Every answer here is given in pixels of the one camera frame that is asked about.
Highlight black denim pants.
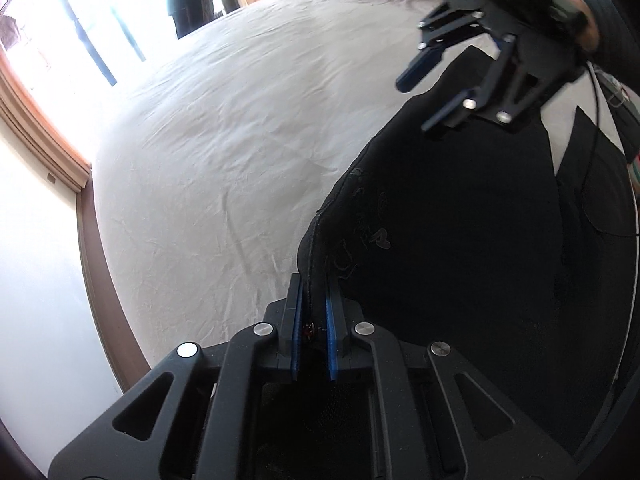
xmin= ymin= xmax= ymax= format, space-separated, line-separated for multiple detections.
xmin=297 ymin=47 xmax=639 ymax=455

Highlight person's right hand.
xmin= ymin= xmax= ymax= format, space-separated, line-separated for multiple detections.
xmin=570 ymin=0 xmax=600 ymax=53

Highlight person's right dark sleeve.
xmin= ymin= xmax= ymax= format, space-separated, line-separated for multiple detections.
xmin=568 ymin=0 xmax=639 ymax=94

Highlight white bed sheet mattress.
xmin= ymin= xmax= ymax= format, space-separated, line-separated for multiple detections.
xmin=92 ymin=0 xmax=632 ymax=369

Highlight orange-brown curtain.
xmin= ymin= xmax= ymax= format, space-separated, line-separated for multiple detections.
xmin=1 ymin=50 xmax=91 ymax=193

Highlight brown wooden bed frame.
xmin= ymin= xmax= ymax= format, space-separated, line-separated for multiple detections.
xmin=76 ymin=178 xmax=150 ymax=392

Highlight window with dark frame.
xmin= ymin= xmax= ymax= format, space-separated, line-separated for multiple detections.
xmin=0 ymin=0 xmax=252 ymax=126

